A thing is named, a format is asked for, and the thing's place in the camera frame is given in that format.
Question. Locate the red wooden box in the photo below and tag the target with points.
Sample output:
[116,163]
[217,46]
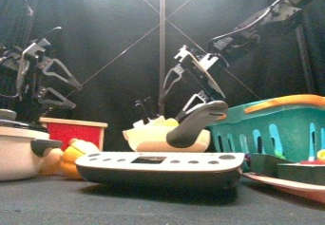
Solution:
[71,132]

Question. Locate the grey pot lid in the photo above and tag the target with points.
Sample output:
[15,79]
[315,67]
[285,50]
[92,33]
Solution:
[12,122]

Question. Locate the pale peach toy food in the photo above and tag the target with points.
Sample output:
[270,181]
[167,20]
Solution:
[51,162]

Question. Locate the white toy cooking pot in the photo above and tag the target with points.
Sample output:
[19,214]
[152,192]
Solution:
[16,156]

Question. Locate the white grey kitchen scale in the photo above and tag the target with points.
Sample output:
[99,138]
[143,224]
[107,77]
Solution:
[160,167]

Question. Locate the dark green tray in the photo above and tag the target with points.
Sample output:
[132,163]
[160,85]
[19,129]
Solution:
[291,170]

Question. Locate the red toy in basket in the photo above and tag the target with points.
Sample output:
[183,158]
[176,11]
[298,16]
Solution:
[313,162]

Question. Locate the yellow toy in basket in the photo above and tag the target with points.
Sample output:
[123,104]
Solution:
[321,154]

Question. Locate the plate with food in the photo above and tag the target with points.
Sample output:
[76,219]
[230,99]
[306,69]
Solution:
[291,187]

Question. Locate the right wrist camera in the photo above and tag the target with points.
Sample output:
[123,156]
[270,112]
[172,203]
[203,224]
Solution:
[221,43]

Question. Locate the vertical metal frame pole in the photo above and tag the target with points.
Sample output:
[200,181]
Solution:
[162,29]

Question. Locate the dark side frame pole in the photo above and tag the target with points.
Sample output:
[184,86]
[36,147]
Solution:
[302,54]

